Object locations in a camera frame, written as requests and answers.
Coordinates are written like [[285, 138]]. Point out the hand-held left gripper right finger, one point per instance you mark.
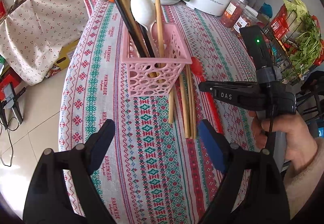
[[212, 143]]

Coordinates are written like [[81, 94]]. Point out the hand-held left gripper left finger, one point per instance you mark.
[[101, 143]]

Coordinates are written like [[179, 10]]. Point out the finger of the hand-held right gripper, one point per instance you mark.
[[227, 85]]

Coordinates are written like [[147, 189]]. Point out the red plastic spoon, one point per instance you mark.
[[197, 67]]

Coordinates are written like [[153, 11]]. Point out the pink plastic utensil basket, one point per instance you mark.
[[149, 82]]

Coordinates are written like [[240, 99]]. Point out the white ceramic spoon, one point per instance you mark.
[[143, 8]]

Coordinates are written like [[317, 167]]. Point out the person's right forearm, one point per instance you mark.
[[303, 183]]

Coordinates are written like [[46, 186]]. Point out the person's right hand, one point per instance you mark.
[[296, 138]]

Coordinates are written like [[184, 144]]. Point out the patterned woven tablecloth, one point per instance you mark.
[[151, 163]]

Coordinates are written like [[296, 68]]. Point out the leafy green herbs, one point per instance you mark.
[[306, 46]]

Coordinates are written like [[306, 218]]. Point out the red snack packets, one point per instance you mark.
[[279, 22]]

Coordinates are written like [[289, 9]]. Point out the clear jar of dried slices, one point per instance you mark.
[[244, 21]]

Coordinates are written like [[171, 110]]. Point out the clear jar of red chili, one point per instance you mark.
[[231, 13]]

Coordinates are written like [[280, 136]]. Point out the napa cabbage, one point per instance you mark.
[[295, 7]]

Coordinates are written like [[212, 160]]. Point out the yellow cardboard box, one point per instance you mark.
[[65, 54]]

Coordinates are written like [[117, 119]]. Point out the grey black floor device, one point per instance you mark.
[[10, 98]]

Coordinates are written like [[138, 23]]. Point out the red box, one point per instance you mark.
[[6, 79]]

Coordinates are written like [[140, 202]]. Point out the small floral print cloth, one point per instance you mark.
[[38, 24]]

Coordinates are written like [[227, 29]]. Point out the red label jar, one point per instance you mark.
[[2, 6]]

